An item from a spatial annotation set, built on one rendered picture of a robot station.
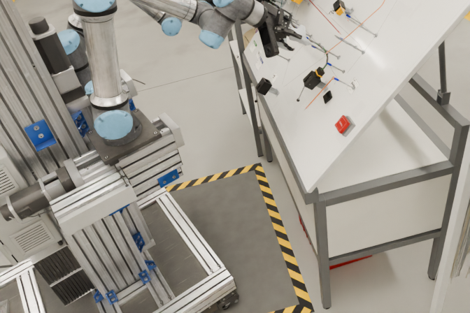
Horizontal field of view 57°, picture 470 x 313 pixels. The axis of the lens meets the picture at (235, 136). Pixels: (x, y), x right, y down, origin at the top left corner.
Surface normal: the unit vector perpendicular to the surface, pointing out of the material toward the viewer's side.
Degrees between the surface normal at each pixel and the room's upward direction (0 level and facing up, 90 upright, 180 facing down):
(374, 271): 0
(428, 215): 90
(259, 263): 0
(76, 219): 90
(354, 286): 0
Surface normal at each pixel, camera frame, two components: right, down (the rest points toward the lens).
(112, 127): 0.34, 0.65
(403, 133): -0.17, -0.76
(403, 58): -0.84, -0.32
